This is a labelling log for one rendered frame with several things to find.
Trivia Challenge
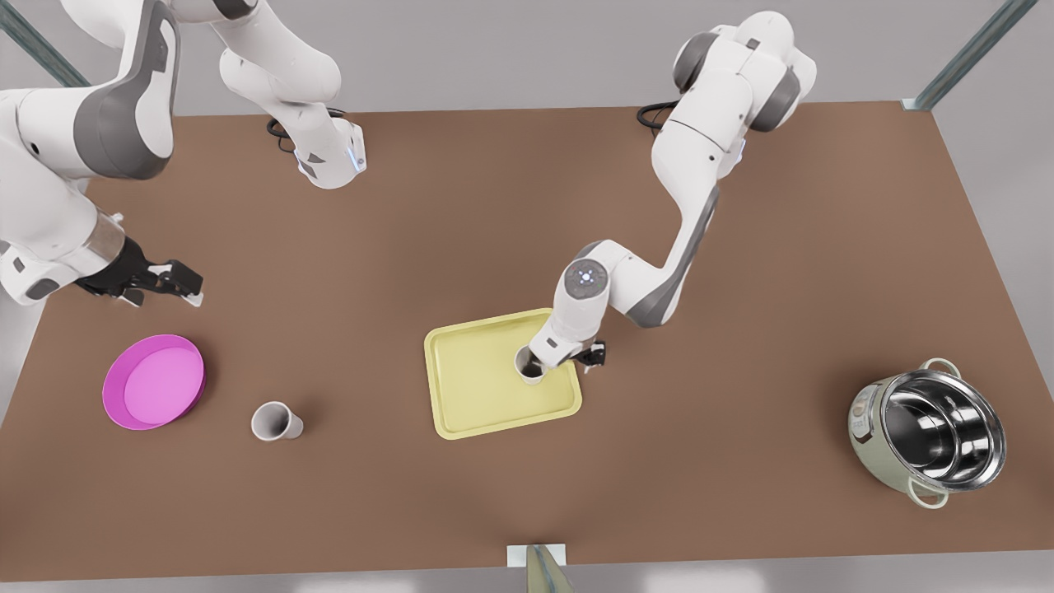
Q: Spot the white IKEA cup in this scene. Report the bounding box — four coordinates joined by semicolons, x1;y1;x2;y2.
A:
515;346;549;386
251;401;305;442

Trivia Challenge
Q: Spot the yellow rectangular tray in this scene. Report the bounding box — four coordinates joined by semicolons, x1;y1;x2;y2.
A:
424;308;584;441

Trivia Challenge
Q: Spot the pink round plate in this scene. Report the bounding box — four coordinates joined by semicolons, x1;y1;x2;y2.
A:
102;334;206;432

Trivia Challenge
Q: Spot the pale green steel pot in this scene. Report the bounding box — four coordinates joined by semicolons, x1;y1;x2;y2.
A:
847;357;1008;510

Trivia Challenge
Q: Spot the black cable loop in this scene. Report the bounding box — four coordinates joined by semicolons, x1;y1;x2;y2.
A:
636;100;681;133
265;106;348;155

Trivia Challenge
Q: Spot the silver frame post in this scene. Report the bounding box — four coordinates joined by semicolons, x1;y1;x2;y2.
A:
0;0;91;88
506;543;576;593
901;0;1040;113

